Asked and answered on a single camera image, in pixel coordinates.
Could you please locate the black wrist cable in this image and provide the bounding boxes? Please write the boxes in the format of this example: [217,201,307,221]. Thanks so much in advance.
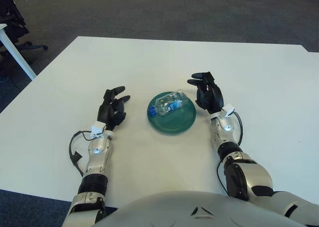
[231,111,243,145]
[69,130,94,177]

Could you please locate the green round plate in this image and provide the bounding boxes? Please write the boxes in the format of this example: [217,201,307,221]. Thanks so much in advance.
[146,91,197,136]

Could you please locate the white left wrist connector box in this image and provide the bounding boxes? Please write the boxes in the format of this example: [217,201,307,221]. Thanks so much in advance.
[90,121,107,139]

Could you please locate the black office chair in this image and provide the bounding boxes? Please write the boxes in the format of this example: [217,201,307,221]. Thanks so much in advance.
[0,0,48,60]

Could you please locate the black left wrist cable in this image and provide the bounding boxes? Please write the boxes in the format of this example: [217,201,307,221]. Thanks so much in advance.
[69,130,94,177]

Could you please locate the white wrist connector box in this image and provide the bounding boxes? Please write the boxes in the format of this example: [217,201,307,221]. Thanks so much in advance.
[90,121,107,139]
[221,103,236,118]

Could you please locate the silver robot torso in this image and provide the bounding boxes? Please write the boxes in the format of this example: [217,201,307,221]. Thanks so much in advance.
[96,191,307,227]

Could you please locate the clear bottle with blue cap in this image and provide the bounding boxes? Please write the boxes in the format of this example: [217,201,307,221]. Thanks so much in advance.
[148,89,188,117]

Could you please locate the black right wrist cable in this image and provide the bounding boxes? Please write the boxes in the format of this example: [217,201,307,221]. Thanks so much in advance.
[231,111,243,145]

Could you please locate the white desk with square leg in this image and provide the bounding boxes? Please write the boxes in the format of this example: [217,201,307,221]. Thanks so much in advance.
[0,23,37,81]

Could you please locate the white right wrist connector box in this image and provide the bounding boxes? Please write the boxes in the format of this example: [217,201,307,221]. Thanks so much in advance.
[221,103,236,118]

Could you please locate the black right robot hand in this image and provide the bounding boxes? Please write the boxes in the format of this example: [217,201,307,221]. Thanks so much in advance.
[186,71,224,115]

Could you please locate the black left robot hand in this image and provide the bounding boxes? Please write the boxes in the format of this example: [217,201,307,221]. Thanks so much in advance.
[96,86,131,132]

